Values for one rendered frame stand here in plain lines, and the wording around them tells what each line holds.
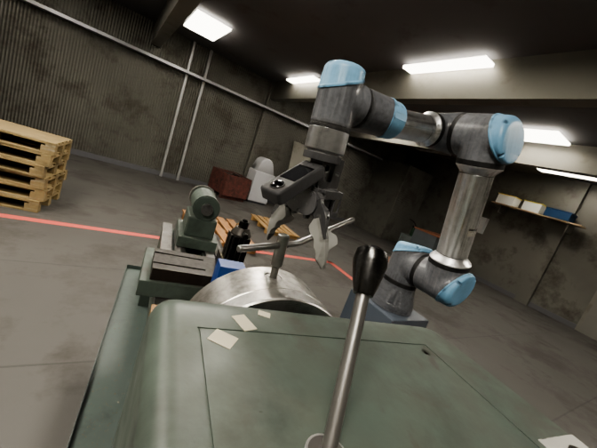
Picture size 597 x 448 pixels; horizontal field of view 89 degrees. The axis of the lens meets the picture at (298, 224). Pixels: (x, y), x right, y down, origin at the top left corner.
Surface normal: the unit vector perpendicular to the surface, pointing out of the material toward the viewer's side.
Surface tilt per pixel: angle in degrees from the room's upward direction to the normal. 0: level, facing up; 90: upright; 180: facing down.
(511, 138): 83
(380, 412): 0
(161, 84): 90
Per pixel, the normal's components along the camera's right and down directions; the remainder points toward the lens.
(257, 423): 0.32, -0.93
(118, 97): 0.48, 0.33
